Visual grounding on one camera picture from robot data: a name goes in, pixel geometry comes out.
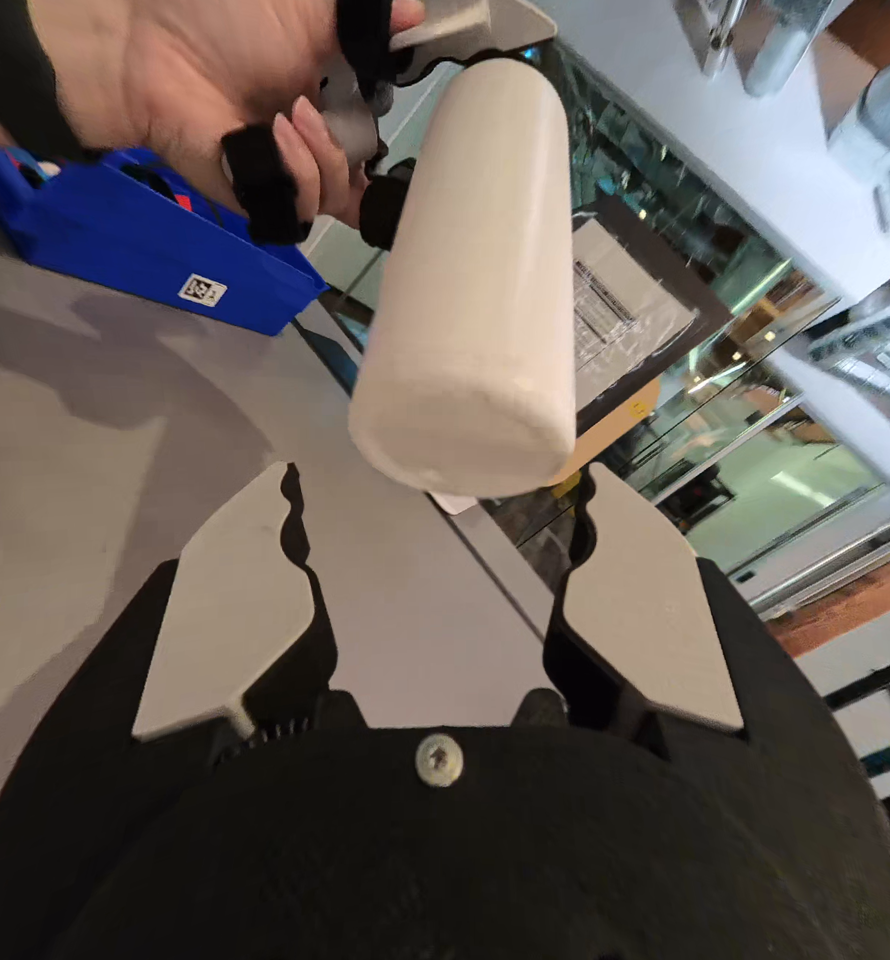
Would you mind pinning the black wristband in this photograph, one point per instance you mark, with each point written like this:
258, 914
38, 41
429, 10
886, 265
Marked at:
9, 75

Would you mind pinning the blue plastic bin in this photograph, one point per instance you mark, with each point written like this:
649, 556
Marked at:
114, 240

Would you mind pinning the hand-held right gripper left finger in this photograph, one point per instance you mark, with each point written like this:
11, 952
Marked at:
227, 615

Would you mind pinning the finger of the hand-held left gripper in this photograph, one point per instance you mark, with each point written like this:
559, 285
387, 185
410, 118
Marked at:
520, 22

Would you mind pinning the person's left hand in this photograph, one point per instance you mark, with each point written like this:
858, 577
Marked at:
174, 75

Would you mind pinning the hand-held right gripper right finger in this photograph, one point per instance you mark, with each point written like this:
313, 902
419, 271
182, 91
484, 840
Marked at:
640, 615

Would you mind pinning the acrylic sign stand wooden board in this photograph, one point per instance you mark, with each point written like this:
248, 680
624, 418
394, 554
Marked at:
640, 337

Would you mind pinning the white plastic water bottle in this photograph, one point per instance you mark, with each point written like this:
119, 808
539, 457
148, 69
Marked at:
475, 300

